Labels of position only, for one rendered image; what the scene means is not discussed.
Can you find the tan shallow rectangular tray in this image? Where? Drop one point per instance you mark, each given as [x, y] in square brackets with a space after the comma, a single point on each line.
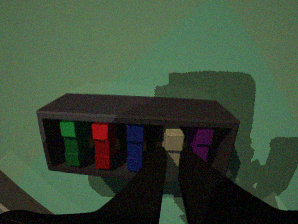
[13, 197]

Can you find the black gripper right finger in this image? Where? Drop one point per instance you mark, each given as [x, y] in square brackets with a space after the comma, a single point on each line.
[211, 198]

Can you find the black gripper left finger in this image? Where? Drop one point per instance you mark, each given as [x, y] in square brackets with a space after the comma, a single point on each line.
[139, 202]

